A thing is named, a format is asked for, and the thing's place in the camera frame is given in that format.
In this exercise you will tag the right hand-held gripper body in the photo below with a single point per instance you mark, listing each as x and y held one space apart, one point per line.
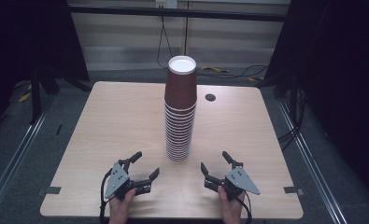
239 182

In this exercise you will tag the aluminium floor rail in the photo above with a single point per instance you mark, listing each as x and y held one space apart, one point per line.
17 149
313 161

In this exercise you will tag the black metal stand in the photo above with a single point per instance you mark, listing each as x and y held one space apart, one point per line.
35 99

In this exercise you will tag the black curtain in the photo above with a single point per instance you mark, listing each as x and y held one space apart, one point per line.
26 37
337 77

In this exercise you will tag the yellow floor scrap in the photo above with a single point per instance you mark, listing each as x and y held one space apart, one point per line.
25 97
255 79
215 69

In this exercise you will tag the round black table grommet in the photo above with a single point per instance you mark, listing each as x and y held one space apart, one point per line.
210 97

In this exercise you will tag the person's left hand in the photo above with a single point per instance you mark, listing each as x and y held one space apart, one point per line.
120 210

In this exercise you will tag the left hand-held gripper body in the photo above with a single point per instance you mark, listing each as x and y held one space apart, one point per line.
118 180

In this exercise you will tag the black horizontal metal bar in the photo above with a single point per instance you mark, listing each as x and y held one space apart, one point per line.
173 13

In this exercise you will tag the thin vertical pole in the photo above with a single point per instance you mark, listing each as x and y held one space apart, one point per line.
186 31

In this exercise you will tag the stack of brown paper cups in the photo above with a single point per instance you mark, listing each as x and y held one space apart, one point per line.
180 93

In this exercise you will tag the person's right hand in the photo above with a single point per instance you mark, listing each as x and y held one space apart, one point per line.
232 211

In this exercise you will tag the black tape mark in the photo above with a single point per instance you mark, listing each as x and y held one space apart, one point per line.
292 190
53 190

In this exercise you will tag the white wall socket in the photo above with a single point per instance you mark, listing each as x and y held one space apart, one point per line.
166 3

